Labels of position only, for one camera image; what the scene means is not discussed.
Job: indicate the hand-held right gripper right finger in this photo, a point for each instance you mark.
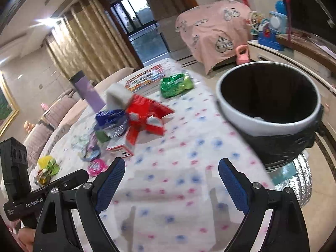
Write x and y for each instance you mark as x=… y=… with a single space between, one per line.
x=233 y=186

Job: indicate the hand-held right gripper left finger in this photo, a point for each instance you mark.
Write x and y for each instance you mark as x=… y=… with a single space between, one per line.
x=113 y=183

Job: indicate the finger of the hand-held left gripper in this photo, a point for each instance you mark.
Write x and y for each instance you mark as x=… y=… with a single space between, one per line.
x=73 y=178

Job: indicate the pink round lid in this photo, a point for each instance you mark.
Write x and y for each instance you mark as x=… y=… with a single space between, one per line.
x=97 y=167

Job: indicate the yellow green snack packet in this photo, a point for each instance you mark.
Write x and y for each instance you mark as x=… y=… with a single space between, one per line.
x=47 y=166

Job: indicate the pale blue wrapper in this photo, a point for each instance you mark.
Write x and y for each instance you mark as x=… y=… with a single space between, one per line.
x=92 y=148

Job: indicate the white and red box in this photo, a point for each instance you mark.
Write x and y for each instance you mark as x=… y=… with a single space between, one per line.
x=119 y=147

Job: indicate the clear plastic wrapper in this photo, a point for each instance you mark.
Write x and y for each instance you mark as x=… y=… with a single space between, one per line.
x=80 y=141

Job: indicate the blue foil packet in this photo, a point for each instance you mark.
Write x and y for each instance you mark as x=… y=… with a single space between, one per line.
x=110 y=119

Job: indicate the white bin with black bag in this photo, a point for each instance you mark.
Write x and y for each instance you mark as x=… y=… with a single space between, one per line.
x=262 y=128

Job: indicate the red paper packaging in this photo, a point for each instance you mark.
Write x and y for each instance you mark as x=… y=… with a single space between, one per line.
x=147 y=110

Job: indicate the white paper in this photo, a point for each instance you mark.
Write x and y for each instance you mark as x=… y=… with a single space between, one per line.
x=118 y=95

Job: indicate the person's left hand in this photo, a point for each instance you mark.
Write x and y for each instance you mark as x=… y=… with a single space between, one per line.
x=26 y=240

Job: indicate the striped pink cushion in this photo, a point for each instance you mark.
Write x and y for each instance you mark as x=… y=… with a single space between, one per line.
x=61 y=111
x=38 y=141

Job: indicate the small plush doll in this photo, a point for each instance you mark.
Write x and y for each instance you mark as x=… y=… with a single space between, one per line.
x=29 y=126

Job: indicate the teal box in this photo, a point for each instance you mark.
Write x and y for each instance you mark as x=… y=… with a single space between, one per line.
x=283 y=174

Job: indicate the floral white tablecloth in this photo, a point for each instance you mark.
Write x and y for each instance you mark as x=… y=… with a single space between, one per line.
x=178 y=168

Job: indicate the beige sofa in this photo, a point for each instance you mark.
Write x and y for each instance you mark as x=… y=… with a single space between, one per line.
x=65 y=115

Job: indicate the gold framed picture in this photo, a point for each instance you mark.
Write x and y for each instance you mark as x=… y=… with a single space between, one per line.
x=8 y=107

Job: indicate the silver foil mat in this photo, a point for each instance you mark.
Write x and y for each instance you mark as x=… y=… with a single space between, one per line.
x=302 y=178

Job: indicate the small pink plush toy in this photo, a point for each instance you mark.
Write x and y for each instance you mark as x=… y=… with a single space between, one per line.
x=44 y=106

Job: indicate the purple thermos bottle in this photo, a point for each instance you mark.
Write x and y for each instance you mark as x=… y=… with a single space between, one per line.
x=89 y=94

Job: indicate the red cover book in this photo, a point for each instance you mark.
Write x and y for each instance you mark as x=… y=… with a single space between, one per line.
x=144 y=77

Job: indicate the green snack bag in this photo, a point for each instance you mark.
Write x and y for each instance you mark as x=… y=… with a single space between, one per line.
x=176 y=85

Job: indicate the pink kettlebell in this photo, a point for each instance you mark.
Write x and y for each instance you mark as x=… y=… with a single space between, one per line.
x=242 y=56

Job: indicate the white television cabinet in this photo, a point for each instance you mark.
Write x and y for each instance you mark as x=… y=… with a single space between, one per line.
x=288 y=60

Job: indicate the gold patterned curtain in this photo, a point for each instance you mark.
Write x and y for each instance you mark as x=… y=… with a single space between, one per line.
x=84 y=39

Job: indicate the pink covered furniture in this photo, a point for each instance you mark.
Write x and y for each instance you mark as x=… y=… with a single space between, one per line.
x=210 y=34

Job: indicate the wooden framed balcony doorway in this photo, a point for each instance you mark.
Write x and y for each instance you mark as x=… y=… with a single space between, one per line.
x=141 y=31

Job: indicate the blue toy machine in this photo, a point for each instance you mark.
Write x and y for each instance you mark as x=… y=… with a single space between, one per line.
x=273 y=34

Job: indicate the ferris wheel toy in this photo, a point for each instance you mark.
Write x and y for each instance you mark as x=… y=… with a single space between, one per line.
x=256 y=22

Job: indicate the blue spiky ball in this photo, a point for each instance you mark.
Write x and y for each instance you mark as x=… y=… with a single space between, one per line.
x=279 y=6

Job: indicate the black television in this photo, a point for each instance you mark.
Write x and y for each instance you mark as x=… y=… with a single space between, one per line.
x=309 y=5

